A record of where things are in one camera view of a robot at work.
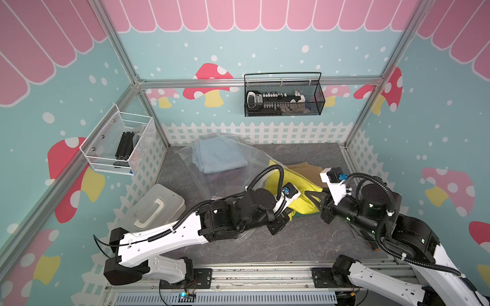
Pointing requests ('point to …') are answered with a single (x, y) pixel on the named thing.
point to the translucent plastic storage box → (158, 206)
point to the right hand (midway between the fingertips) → (308, 191)
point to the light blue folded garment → (216, 153)
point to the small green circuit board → (185, 297)
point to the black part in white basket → (124, 149)
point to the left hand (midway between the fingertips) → (288, 211)
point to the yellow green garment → (305, 204)
